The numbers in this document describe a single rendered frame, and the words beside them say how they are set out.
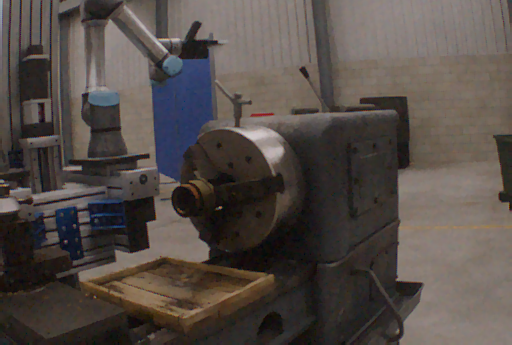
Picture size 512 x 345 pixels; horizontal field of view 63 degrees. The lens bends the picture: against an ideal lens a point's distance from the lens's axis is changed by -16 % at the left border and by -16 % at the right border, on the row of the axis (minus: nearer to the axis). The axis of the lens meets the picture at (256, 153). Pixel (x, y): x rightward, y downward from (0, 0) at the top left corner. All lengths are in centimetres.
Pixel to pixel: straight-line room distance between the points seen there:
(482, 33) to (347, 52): 345
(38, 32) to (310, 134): 103
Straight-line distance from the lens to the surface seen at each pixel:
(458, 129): 1103
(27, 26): 175
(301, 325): 131
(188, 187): 111
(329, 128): 124
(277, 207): 115
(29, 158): 162
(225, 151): 121
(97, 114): 167
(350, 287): 144
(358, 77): 1148
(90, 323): 75
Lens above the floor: 126
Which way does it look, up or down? 4 degrees down
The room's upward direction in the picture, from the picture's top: 4 degrees counter-clockwise
